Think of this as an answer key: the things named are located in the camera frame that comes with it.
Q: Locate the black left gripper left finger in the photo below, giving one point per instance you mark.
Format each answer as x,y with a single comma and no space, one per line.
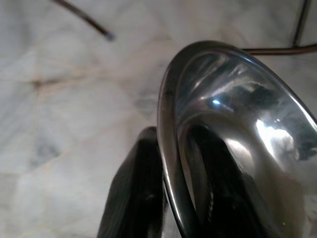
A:
133,188

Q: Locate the dark metal chair frame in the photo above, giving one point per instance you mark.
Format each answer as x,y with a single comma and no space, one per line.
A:
280,50

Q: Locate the dark metal chair leg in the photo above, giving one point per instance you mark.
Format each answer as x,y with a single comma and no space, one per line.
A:
86,18

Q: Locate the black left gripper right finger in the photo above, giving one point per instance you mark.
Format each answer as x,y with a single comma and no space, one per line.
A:
223,193

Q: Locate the shiny steel plate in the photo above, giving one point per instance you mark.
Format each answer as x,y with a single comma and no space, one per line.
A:
247,99

